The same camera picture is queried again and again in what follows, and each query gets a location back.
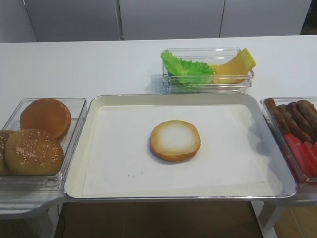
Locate clear bun container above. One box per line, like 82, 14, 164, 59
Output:
0, 98, 87, 192

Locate plain bottom bun front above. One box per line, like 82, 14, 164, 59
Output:
150, 120, 201, 162

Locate yellow cheese slice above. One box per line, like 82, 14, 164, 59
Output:
239, 48, 257, 74

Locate clear lettuce cheese container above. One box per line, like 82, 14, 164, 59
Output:
162, 47, 254, 94

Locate brown patty front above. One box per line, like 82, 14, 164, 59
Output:
297, 100, 317, 140

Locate red tomato slice front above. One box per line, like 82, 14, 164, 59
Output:
303, 141, 317, 177

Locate white paper tray liner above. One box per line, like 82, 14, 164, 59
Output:
83, 105, 266, 196

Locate sesame bun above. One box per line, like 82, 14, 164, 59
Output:
0, 130, 15, 175
4, 129, 64, 176

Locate orange cheese slice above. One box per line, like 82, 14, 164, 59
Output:
210, 54, 248, 76

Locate brown patty rear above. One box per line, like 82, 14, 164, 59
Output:
264, 98, 291, 135

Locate red tomato slice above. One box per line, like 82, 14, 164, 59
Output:
284, 133, 317, 178
303, 141, 317, 177

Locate plain bun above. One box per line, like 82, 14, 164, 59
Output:
150, 120, 201, 162
20, 98, 71, 140

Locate brown patty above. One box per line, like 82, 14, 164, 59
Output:
277, 104, 311, 142
264, 98, 291, 135
297, 100, 317, 140
287, 102, 317, 143

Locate plain bottom bun rear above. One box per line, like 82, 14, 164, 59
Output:
20, 98, 71, 140

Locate large metal tray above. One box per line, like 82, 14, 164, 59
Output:
64, 93, 297, 200

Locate green lettuce leaf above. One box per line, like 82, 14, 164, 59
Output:
160, 50, 215, 85

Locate sesame top bun front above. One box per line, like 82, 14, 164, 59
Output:
4, 129, 64, 176

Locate clear patty tomato container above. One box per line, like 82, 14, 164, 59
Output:
261, 97, 317, 193

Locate sesame top bun rear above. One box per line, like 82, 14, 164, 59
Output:
0, 130, 15, 175

